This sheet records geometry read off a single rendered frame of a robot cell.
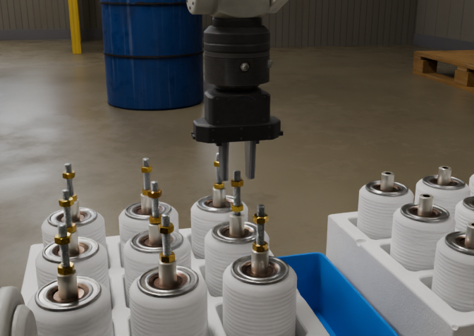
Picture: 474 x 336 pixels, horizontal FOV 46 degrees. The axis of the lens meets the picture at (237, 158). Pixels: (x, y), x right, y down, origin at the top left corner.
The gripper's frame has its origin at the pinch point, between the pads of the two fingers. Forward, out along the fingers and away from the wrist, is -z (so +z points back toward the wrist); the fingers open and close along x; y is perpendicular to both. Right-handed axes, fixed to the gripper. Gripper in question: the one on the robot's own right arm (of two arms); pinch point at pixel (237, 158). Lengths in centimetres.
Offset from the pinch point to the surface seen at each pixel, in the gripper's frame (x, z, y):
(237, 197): 0.0, -5.8, 0.4
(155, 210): 11.8, -6.6, 0.7
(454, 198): -41.6, -12.6, -8.3
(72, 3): 44, 10, -475
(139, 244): 14.3, -11.3, 1.4
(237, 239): 0.6, -11.3, 2.7
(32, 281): 29.9, -18.7, -5.3
